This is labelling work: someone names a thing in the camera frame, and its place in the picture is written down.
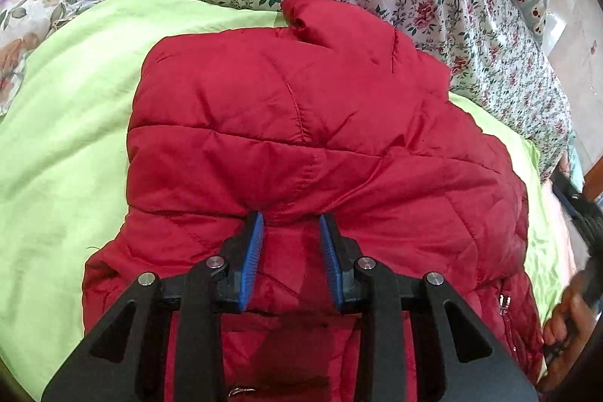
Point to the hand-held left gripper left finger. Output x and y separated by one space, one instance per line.
250 256

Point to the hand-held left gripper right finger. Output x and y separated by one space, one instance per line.
329 260

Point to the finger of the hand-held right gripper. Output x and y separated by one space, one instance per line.
582 209

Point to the red quilted puffer jacket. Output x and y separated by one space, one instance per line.
282 124

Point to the person's right hand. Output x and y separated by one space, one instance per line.
563 317

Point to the pale pink cloth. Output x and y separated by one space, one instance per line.
558 237

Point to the teal cloth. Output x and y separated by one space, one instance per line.
574 169

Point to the light green bed sheet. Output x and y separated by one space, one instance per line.
70 124

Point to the pastel floral ruffled pillow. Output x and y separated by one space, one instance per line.
23 16

